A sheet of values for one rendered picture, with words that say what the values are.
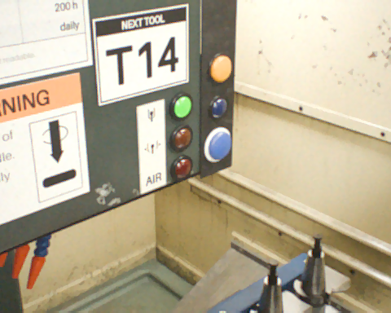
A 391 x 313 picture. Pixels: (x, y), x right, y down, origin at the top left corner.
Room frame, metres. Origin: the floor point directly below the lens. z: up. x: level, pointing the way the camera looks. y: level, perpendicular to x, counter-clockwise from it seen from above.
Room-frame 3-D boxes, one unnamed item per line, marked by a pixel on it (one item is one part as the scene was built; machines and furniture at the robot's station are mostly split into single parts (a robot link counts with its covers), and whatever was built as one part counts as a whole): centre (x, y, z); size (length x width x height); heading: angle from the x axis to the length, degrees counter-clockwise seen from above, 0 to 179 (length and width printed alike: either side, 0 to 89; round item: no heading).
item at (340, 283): (0.85, -0.25, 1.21); 0.07 x 0.05 x 0.01; 42
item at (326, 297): (0.81, -0.21, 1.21); 0.06 x 0.06 x 0.03
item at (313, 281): (0.81, -0.21, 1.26); 0.04 x 0.04 x 0.07
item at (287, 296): (0.78, -0.17, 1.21); 0.07 x 0.05 x 0.01; 42
